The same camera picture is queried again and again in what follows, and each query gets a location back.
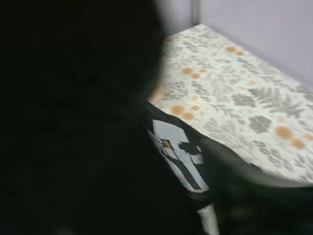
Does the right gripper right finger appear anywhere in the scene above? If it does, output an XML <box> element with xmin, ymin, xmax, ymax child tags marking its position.
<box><xmin>202</xmin><ymin>139</ymin><xmax>313</xmax><ymax>235</ymax></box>

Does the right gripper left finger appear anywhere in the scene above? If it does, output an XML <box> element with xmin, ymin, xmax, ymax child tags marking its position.
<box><xmin>0</xmin><ymin>0</ymin><xmax>204</xmax><ymax>235</ymax></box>

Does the black sport racket cover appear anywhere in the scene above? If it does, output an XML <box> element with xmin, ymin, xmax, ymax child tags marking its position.
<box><xmin>145</xmin><ymin>102</ymin><xmax>240</xmax><ymax>207</ymax></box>

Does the floral table mat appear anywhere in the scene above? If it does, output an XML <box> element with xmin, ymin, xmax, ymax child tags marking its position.
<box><xmin>148</xmin><ymin>23</ymin><xmax>313</xmax><ymax>235</ymax></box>

